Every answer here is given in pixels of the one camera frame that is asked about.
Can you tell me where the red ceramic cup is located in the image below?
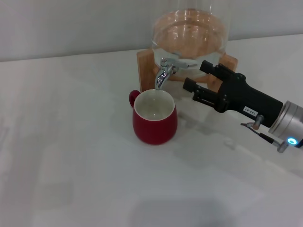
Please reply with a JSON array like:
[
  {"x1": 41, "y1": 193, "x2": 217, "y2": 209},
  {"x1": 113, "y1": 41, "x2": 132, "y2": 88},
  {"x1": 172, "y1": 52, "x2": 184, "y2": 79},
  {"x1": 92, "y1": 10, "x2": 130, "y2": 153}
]
[{"x1": 129, "y1": 89, "x2": 178, "y2": 145}]

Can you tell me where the chrome faucet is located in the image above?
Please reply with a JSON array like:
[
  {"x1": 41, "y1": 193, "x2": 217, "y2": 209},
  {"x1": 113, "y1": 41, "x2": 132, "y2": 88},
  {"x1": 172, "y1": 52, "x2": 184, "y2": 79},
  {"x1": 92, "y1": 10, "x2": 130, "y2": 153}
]
[{"x1": 155, "y1": 57, "x2": 176, "y2": 91}]

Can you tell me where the glass water dispenser jar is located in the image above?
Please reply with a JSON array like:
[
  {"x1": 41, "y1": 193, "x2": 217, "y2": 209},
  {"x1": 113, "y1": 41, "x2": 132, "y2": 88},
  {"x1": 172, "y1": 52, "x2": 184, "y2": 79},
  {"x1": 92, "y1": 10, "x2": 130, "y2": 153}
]
[{"x1": 150, "y1": 0, "x2": 230, "y2": 79}]

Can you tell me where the black cable with metal plugs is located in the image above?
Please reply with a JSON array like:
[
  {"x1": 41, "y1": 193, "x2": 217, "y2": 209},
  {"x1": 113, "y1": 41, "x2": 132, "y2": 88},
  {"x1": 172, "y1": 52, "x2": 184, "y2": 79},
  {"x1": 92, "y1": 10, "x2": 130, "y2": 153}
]
[{"x1": 241, "y1": 114, "x2": 288, "y2": 153}]

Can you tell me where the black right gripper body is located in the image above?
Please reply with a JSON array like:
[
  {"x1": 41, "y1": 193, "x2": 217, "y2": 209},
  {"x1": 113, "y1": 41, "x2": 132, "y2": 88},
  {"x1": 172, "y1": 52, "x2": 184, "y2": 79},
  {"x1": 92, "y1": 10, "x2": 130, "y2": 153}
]
[{"x1": 214, "y1": 72, "x2": 284, "y2": 130}]

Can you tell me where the wooden dispenser stand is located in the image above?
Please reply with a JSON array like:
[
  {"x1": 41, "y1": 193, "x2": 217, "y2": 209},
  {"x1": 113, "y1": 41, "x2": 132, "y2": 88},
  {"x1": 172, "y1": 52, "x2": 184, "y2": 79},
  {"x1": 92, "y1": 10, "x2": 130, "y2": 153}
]
[{"x1": 136, "y1": 49, "x2": 238, "y2": 94}]

